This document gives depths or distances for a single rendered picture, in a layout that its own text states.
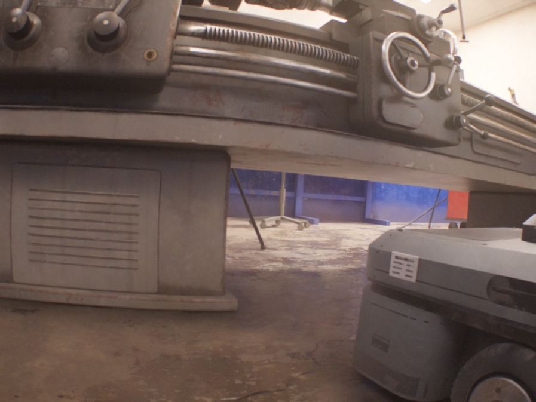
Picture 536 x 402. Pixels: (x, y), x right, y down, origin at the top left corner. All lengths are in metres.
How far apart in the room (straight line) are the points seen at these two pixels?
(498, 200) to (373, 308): 1.74
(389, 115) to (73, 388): 0.96
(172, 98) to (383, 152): 0.58
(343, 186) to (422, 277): 4.47
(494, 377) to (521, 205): 1.75
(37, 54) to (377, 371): 0.93
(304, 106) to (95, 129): 0.61
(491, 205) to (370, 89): 1.38
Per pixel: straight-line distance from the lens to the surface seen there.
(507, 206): 2.20
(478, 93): 1.69
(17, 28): 0.89
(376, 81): 1.07
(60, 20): 0.94
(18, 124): 0.88
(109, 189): 0.92
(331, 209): 4.85
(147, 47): 0.88
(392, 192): 5.41
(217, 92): 1.04
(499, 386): 0.44
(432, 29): 1.18
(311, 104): 1.13
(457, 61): 1.26
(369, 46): 1.11
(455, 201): 4.20
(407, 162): 1.09
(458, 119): 1.24
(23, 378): 0.63
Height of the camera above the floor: 0.31
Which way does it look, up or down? 1 degrees down
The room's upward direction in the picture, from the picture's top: 4 degrees clockwise
